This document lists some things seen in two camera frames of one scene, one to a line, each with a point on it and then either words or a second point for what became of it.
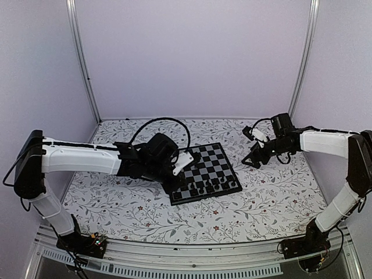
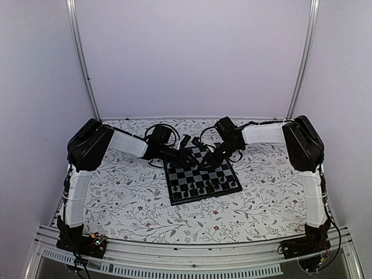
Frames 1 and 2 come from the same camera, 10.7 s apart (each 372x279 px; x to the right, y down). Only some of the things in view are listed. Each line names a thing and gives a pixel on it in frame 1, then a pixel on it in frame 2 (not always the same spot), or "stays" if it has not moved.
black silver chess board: x=210 y=174 stays
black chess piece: x=210 y=190 stays
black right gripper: x=256 y=149 -> x=212 y=161
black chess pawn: x=194 y=192 stays
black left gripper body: x=156 y=172 -> x=172 y=158
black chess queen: x=209 y=186 stays
